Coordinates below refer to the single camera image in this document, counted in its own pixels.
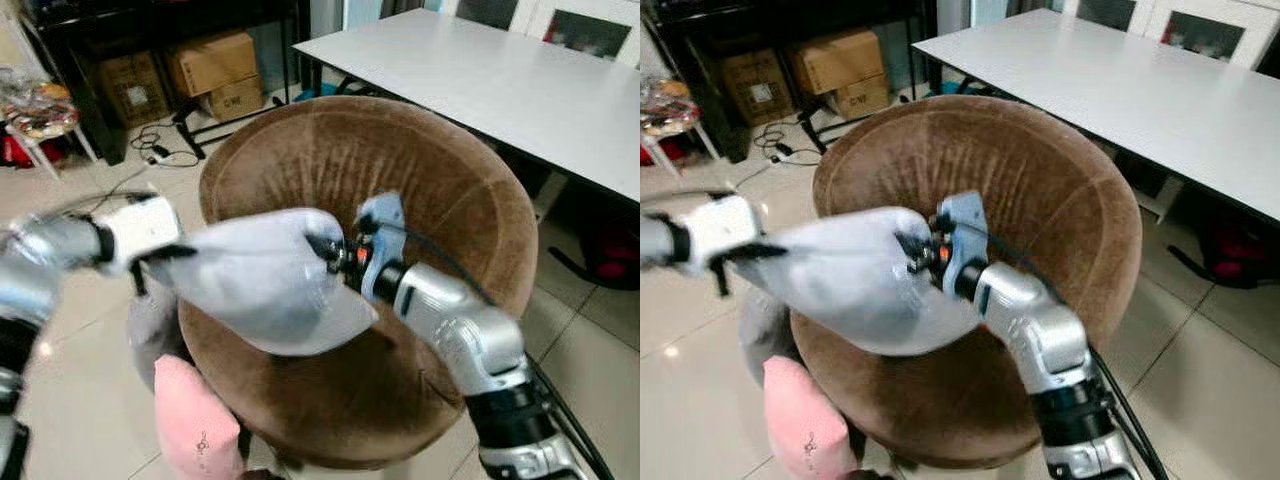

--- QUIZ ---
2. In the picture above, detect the small printed cardboard box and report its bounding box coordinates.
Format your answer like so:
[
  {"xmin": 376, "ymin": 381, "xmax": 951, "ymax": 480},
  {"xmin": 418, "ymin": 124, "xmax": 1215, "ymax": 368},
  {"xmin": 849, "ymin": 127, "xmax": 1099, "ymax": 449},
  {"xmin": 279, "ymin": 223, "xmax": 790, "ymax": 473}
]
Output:
[
  {"xmin": 820, "ymin": 74, "xmax": 892, "ymax": 122},
  {"xmin": 199, "ymin": 75, "xmax": 267, "ymax": 124}
]

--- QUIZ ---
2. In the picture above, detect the black chair base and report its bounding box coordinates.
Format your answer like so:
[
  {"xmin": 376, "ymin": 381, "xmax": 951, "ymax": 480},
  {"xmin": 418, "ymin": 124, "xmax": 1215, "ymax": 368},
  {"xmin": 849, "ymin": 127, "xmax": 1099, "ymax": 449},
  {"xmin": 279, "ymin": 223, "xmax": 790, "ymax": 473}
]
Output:
[
  {"xmin": 1166, "ymin": 244, "xmax": 1280, "ymax": 293},
  {"xmin": 546, "ymin": 246, "xmax": 641, "ymax": 293}
]

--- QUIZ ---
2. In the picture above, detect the dark cardboard box with label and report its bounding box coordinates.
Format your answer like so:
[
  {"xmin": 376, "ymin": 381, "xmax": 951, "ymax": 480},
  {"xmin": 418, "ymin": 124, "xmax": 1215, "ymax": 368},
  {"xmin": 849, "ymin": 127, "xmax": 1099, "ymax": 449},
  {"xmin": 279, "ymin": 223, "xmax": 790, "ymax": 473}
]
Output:
[
  {"xmin": 720, "ymin": 49, "xmax": 797, "ymax": 127},
  {"xmin": 97, "ymin": 51, "xmax": 172, "ymax": 127}
]

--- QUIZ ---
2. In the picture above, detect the white cabinet with glass doors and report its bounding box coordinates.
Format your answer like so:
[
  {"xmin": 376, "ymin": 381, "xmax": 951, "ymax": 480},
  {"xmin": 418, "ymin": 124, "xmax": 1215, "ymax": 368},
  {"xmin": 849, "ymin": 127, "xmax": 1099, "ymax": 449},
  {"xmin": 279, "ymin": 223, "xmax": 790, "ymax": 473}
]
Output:
[
  {"xmin": 1060, "ymin": 0, "xmax": 1280, "ymax": 73},
  {"xmin": 440, "ymin": 0, "xmax": 641, "ymax": 69}
]

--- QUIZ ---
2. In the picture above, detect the pile of bags and clutter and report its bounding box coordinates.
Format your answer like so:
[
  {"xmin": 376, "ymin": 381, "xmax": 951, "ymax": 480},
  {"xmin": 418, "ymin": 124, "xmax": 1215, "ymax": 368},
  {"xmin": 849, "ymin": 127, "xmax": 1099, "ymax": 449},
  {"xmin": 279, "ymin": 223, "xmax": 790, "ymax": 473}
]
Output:
[
  {"xmin": 640, "ymin": 72, "xmax": 706, "ymax": 138},
  {"xmin": 0, "ymin": 66, "xmax": 81, "ymax": 139}
]

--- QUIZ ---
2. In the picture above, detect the white stool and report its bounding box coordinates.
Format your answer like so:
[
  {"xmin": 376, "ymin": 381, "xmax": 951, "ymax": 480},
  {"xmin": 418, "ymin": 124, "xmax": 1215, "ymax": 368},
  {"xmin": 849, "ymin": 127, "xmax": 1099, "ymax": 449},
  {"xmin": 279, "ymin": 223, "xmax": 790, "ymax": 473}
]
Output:
[
  {"xmin": 640, "ymin": 118, "xmax": 723, "ymax": 181},
  {"xmin": 0, "ymin": 118, "xmax": 101, "ymax": 183}
]

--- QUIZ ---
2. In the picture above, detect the power strip with black cables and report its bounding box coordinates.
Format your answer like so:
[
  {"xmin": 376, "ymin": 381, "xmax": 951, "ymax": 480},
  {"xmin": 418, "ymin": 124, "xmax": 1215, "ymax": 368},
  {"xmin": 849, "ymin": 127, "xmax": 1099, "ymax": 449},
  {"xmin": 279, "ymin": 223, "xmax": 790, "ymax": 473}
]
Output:
[
  {"xmin": 750, "ymin": 120, "xmax": 827, "ymax": 166},
  {"xmin": 128, "ymin": 122, "xmax": 205, "ymax": 170}
]

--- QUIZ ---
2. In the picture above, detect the pink pillow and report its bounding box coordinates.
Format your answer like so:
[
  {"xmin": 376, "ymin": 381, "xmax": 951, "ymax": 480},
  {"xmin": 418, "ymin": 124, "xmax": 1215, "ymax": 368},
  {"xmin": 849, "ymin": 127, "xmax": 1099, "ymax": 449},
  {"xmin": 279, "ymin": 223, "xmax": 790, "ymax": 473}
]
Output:
[
  {"xmin": 153, "ymin": 355, "xmax": 245, "ymax": 480},
  {"xmin": 763, "ymin": 356, "xmax": 860, "ymax": 480}
]

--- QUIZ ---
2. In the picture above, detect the large plain cardboard box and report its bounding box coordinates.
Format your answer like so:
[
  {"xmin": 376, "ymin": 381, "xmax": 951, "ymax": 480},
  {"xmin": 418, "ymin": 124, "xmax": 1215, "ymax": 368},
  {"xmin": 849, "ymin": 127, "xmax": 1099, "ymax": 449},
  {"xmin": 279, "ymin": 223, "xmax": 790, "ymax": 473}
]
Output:
[
  {"xmin": 164, "ymin": 30, "xmax": 260, "ymax": 99},
  {"xmin": 789, "ymin": 29, "xmax": 887, "ymax": 97}
]

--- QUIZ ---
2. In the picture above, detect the grey pillow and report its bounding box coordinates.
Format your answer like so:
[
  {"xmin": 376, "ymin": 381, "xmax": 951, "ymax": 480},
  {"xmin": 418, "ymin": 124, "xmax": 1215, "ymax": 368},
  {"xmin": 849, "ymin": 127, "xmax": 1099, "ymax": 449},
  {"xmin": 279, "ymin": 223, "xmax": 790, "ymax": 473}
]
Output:
[
  {"xmin": 127, "ymin": 285, "xmax": 193, "ymax": 394},
  {"xmin": 140, "ymin": 207, "xmax": 380, "ymax": 358},
  {"xmin": 740, "ymin": 206, "xmax": 987, "ymax": 358},
  {"xmin": 740, "ymin": 288, "xmax": 803, "ymax": 387}
]

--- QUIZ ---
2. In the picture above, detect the white rectangular table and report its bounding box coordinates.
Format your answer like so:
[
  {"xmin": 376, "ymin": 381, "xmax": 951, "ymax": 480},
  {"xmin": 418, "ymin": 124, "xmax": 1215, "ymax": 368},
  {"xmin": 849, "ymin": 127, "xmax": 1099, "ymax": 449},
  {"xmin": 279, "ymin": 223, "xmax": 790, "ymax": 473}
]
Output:
[
  {"xmin": 912, "ymin": 8, "xmax": 1280, "ymax": 223},
  {"xmin": 293, "ymin": 8, "xmax": 641, "ymax": 203}
]

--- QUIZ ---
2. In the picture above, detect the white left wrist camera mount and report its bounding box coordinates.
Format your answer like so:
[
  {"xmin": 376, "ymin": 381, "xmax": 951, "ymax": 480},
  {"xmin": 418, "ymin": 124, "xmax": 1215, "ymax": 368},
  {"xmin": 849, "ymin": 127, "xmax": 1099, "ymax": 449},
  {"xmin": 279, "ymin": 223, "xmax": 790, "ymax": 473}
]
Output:
[
  {"xmin": 685, "ymin": 194, "xmax": 764, "ymax": 275},
  {"xmin": 100, "ymin": 194, "xmax": 185, "ymax": 273}
]

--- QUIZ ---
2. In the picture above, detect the black desk frame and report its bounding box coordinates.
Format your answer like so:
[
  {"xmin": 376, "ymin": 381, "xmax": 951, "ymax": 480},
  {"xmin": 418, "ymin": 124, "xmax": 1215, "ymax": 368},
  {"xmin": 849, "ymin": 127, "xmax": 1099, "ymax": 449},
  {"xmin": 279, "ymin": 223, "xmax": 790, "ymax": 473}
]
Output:
[
  {"xmin": 28, "ymin": 0, "xmax": 313, "ymax": 167},
  {"xmin": 645, "ymin": 0, "xmax": 943, "ymax": 166}
]

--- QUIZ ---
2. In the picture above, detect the brown round velvet sofa chair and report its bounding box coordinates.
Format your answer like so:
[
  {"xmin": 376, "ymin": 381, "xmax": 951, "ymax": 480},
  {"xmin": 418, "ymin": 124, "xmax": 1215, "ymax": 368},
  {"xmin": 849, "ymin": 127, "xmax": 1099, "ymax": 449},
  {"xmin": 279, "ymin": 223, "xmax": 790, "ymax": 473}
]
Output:
[
  {"xmin": 180, "ymin": 95, "xmax": 540, "ymax": 471},
  {"xmin": 790, "ymin": 95, "xmax": 1144, "ymax": 471}
]

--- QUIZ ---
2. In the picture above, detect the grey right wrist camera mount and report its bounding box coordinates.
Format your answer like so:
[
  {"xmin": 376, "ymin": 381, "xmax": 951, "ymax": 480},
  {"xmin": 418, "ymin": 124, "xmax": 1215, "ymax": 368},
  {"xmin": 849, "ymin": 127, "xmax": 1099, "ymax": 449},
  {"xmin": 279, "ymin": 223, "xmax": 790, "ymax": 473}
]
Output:
[
  {"xmin": 356, "ymin": 192, "xmax": 407, "ymax": 302},
  {"xmin": 936, "ymin": 191, "xmax": 990, "ymax": 300}
]

